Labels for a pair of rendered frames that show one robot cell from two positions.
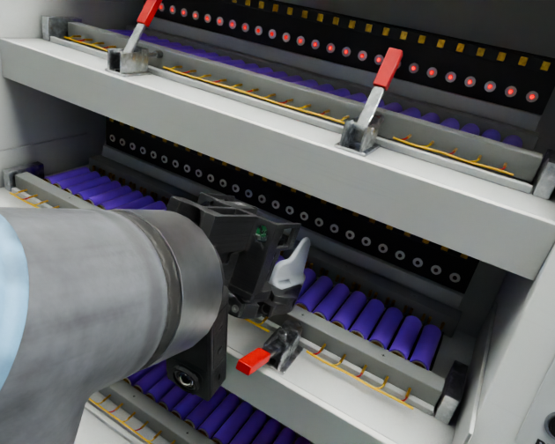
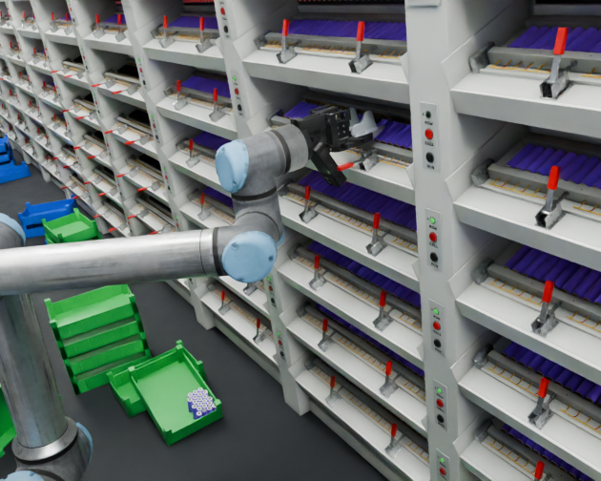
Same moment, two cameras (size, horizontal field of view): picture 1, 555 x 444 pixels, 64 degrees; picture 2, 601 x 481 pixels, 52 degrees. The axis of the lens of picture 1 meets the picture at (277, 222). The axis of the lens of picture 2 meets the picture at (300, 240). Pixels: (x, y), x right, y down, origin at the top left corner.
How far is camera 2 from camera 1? 99 cm
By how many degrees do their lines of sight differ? 39
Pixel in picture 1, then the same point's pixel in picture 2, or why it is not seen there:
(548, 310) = (415, 116)
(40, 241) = (248, 142)
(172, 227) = (284, 130)
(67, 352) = (259, 162)
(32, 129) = (271, 94)
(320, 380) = (383, 169)
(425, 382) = not seen: hidden behind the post
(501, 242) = (402, 94)
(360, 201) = (365, 92)
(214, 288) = (301, 143)
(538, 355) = (418, 134)
